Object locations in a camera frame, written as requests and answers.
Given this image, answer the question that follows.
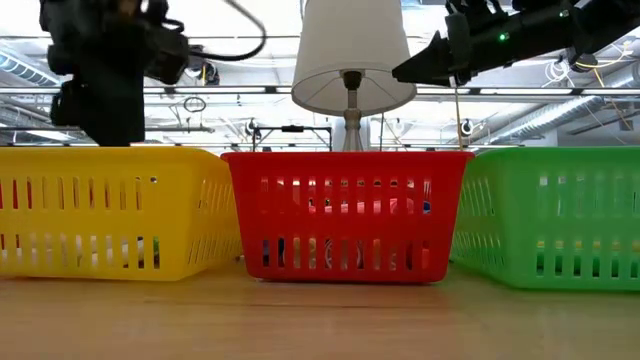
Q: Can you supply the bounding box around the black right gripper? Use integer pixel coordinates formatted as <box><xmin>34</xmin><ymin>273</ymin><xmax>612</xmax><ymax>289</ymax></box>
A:
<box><xmin>392</xmin><ymin>0</ymin><xmax>576</xmax><ymax>87</ymax></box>

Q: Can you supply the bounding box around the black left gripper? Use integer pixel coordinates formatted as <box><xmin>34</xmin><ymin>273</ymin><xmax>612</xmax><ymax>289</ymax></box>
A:
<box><xmin>47</xmin><ymin>27</ymin><xmax>191</xmax><ymax>148</ymax></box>

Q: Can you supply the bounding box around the pink highlighter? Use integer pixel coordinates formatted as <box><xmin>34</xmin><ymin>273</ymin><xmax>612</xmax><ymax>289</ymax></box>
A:
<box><xmin>294</xmin><ymin>197</ymin><xmax>426</xmax><ymax>215</ymax></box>

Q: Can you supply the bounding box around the yellow thin marker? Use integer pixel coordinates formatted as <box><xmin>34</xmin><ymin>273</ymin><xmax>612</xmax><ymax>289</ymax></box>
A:
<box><xmin>537</xmin><ymin>238</ymin><xmax>640</xmax><ymax>251</ymax></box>

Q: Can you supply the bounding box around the yellow plastic basket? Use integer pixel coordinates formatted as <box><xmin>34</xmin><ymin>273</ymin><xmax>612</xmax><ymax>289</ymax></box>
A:
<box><xmin>0</xmin><ymin>145</ymin><xmax>245</xmax><ymax>281</ymax></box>

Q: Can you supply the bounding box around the white shade table lamp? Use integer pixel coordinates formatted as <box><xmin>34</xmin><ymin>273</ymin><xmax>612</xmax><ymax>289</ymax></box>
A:
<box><xmin>291</xmin><ymin>0</ymin><xmax>418</xmax><ymax>153</ymax></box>

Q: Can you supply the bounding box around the black ceiling mounted device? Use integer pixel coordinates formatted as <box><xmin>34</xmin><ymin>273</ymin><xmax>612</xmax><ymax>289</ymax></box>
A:
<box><xmin>187</xmin><ymin>59</ymin><xmax>221</xmax><ymax>87</ymax></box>

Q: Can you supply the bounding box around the red plastic basket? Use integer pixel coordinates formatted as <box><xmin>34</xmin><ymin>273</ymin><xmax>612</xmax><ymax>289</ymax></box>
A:
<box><xmin>221</xmin><ymin>151</ymin><xmax>475</xmax><ymax>285</ymax></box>

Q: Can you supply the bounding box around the green plastic basket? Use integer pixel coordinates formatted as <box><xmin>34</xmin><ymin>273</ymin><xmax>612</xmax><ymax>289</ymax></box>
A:
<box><xmin>449</xmin><ymin>146</ymin><xmax>640</xmax><ymax>292</ymax></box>

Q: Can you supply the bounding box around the silver ventilation duct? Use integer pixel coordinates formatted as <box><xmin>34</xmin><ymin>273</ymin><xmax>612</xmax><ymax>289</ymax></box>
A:
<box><xmin>487</xmin><ymin>95</ymin><xmax>601</xmax><ymax>146</ymax></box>

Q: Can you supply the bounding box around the black metal stand frame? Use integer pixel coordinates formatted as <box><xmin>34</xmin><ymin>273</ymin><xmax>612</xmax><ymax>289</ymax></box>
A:
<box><xmin>251</xmin><ymin>124</ymin><xmax>335</xmax><ymax>153</ymax></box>

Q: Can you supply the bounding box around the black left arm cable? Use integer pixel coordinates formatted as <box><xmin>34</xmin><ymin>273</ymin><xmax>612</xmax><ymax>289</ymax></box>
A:
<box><xmin>169</xmin><ymin>0</ymin><xmax>268</xmax><ymax>63</ymax></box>

